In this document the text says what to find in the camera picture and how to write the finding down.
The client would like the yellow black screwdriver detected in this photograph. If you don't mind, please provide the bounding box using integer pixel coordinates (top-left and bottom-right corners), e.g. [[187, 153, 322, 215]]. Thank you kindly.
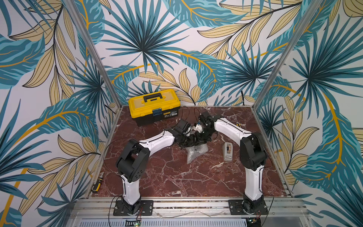
[[92, 172, 104, 194]]

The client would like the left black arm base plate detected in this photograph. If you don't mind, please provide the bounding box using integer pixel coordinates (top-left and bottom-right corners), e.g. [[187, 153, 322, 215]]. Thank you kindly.
[[113, 200, 154, 217]]

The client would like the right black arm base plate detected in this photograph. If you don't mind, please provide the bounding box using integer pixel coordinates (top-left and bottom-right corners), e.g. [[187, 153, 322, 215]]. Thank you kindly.
[[228, 199, 268, 216]]

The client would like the yellow black toolbox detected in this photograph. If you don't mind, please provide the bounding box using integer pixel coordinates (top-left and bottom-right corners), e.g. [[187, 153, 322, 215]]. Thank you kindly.
[[128, 89, 181, 126]]

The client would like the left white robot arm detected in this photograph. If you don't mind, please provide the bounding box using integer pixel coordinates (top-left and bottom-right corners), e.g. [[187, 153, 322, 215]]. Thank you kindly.
[[116, 120, 200, 215]]

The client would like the white tape dispenser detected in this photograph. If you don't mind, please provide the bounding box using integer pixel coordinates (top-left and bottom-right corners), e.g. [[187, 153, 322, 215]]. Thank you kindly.
[[223, 142, 233, 162]]

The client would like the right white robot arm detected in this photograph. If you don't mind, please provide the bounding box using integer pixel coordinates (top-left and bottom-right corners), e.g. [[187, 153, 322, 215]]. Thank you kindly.
[[199, 112, 268, 214]]

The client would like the clear bubble wrap sheet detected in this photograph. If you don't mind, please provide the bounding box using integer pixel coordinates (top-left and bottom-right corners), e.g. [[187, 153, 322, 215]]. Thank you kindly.
[[185, 144, 209, 165]]

